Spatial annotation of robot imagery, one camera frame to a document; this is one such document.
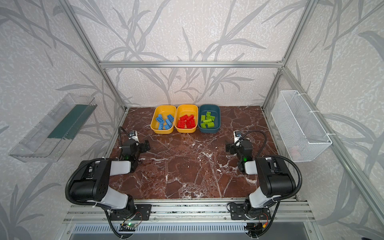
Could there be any red brick top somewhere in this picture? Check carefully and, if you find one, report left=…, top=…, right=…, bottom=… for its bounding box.
left=177, top=120, right=186, bottom=129

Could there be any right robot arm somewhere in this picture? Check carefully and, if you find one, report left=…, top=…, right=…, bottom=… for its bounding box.
left=226, top=130, right=303, bottom=215

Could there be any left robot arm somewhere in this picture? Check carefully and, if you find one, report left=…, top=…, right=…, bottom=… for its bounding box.
left=65, top=127, right=151, bottom=214

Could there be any teal bin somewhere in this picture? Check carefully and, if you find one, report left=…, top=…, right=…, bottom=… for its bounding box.
left=198, top=104, right=221, bottom=134

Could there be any left yellow bin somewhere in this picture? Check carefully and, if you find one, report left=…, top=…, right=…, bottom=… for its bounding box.
left=151, top=105, right=177, bottom=135

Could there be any yellow bin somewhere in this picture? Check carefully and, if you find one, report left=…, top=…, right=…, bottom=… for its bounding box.
left=151, top=105, right=177, bottom=135
left=175, top=105, right=198, bottom=133

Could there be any middle yellow bin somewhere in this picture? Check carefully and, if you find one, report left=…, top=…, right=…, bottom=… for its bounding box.
left=175, top=105, right=198, bottom=133

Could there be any clear acrylic shelf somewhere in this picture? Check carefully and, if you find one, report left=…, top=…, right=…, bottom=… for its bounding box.
left=9, top=94, right=97, bottom=163

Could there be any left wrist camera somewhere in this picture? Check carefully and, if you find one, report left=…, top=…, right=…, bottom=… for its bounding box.
left=128, top=131, right=139, bottom=142

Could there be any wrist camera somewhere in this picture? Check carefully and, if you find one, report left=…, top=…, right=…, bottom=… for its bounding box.
left=128, top=131, right=139, bottom=142
left=234, top=131, right=243, bottom=143

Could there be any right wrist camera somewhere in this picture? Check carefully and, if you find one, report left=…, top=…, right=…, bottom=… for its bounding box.
left=234, top=131, right=243, bottom=143

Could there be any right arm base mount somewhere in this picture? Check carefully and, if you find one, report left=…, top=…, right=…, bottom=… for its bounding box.
left=227, top=203, right=271, bottom=221

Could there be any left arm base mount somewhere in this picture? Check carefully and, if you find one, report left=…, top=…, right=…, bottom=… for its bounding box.
left=109, top=204, right=152, bottom=221

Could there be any white wire basket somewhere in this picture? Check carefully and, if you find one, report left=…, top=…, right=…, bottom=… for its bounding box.
left=272, top=90, right=332, bottom=162

